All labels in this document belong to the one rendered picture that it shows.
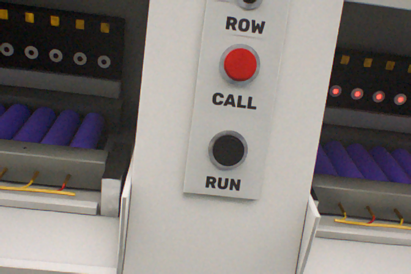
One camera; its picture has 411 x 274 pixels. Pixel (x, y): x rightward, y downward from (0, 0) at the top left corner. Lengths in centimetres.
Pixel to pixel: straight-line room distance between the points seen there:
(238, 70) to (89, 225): 13
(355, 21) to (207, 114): 26
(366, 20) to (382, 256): 23
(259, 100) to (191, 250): 9
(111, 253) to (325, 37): 16
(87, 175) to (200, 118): 11
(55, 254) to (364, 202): 21
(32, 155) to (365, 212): 23
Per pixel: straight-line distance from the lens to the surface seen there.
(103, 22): 39
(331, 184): 32
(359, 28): 46
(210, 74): 22
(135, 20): 43
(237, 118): 23
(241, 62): 22
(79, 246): 27
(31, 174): 32
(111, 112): 39
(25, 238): 28
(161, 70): 22
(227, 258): 25
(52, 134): 35
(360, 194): 33
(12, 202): 30
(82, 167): 31
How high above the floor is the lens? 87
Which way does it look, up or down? 10 degrees down
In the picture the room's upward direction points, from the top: 7 degrees clockwise
